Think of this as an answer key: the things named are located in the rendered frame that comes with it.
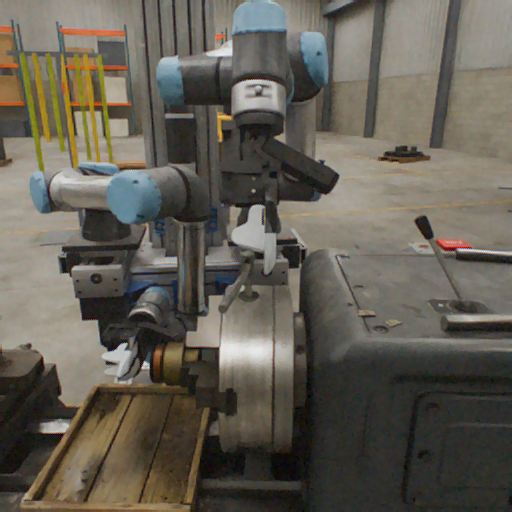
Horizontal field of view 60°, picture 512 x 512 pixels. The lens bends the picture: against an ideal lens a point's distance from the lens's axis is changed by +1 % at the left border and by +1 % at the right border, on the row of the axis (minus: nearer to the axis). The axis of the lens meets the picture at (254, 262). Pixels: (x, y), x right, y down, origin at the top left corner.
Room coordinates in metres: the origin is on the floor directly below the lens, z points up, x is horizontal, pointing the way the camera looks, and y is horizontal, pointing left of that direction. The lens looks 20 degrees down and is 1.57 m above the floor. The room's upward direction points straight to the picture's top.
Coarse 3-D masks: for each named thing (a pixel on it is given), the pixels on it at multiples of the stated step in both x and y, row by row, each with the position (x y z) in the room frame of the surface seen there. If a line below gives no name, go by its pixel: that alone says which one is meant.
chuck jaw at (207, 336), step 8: (216, 296) 0.83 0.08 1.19; (216, 304) 0.81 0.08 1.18; (208, 312) 0.80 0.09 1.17; (216, 312) 0.80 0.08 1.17; (200, 320) 0.79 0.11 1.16; (208, 320) 0.79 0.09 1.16; (216, 320) 0.79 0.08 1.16; (200, 328) 0.78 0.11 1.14; (208, 328) 0.78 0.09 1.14; (216, 328) 0.78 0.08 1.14; (192, 336) 0.77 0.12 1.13; (200, 336) 0.77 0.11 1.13; (208, 336) 0.77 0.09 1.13; (216, 336) 0.77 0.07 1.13; (192, 344) 0.76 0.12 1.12; (200, 344) 0.76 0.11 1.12; (208, 344) 0.76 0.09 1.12; (216, 344) 0.76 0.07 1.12
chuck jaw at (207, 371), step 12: (180, 372) 0.70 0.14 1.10; (192, 372) 0.68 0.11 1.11; (204, 372) 0.68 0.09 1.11; (216, 372) 0.68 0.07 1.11; (180, 384) 0.69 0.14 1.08; (192, 384) 0.67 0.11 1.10; (204, 384) 0.63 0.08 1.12; (216, 384) 0.63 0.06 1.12; (204, 396) 0.62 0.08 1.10; (216, 396) 0.62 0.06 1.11; (228, 396) 0.61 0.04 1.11; (228, 408) 0.60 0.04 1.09
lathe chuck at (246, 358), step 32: (256, 288) 0.77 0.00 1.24; (224, 320) 0.68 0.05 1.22; (256, 320) 0.68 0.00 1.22; (224, 352) 0.63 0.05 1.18; (256, 352) 0.63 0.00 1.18; (224, 384) 0.61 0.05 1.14; (256, 384) 0.61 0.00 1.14; (224, 416) 0.60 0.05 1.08; (256, 416) 0.59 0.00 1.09; (224, 448) 0.62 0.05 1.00; (256, 448) 0.62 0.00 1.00
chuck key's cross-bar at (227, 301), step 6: (252, 252) 0.77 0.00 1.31; (246, 264) 0.72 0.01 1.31; (246, 270) 0.69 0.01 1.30; (240, 276) 0.65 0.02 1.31; (246, 276) 0.67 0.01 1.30; (240, 282) 0.62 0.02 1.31; (234, 288) 0.58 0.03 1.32; (228, 294) 0.54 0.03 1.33; (234, 294) 0.56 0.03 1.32; (222, 300) 0.52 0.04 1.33; (228, 300) 0.52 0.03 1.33; (222, 306) 0.50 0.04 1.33; (228, 306) 0.51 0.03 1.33; (222, 312) 0.50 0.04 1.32
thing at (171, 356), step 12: (156, 348) 0.75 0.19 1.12; (168, 348) 0.75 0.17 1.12; (180, 348) 0.74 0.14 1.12; (192, 348) 0.76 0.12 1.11; (156, 360) 0.73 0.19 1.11; (168, 360) 0.73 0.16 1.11; (180, 360) 0.72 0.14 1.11; (192, 360) 0.73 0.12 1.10; (156, 372) 0.72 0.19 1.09; (168, 372) 0.72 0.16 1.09; (168, 384) 0.72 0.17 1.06
